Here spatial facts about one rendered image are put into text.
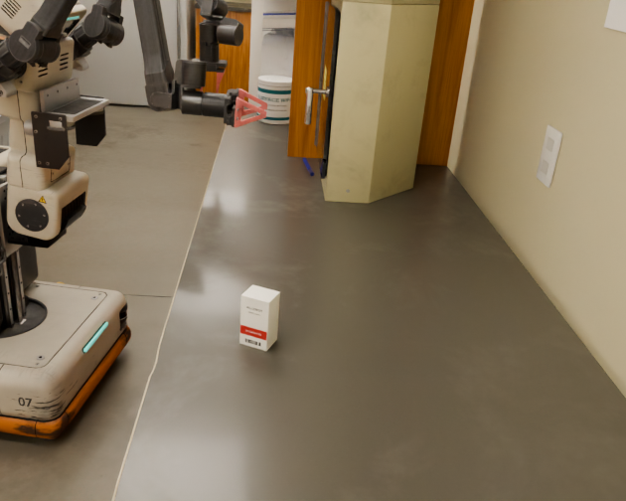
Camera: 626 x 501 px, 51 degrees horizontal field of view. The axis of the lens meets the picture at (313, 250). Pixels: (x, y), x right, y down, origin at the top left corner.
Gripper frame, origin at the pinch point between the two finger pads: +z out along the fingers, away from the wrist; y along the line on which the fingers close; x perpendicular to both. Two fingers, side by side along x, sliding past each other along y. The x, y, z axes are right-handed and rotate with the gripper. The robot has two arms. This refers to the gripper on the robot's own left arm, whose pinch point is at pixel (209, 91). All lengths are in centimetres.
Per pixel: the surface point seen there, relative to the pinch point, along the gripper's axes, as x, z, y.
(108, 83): 444, 84, -132
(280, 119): 28.6, 13.9, 22.5
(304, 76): -9.6, -7.9, 27.8
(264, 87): 29.6, 3.4, 16.5
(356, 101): -47, -9, 38
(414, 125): -35, -1, 55
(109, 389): 0, 109, -36
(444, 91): -10, -6, 69
